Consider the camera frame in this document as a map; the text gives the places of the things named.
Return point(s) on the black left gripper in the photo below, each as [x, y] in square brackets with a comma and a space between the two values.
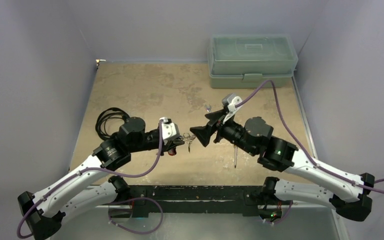
[168, 144]

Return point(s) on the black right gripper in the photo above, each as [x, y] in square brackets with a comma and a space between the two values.
[218, 129]

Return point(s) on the grey key holder plate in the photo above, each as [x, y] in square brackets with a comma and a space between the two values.
[188, 138]

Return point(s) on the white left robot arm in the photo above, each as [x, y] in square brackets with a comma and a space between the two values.
[42, 213]

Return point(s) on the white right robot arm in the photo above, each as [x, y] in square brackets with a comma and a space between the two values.
[346, 193]

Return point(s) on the red key tag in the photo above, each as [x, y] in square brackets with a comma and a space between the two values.
[172, 152]

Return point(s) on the silver open-end wrench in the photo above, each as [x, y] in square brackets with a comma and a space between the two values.
[208, 108]

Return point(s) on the orange black screwdriver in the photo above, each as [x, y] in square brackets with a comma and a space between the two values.
[235, 156]

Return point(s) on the green plastic toolbox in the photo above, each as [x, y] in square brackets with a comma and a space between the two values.
[244, 61]

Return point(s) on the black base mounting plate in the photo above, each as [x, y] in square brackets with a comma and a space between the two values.
[247, 200]

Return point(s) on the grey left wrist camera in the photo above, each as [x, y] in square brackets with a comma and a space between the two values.
[169, 130]

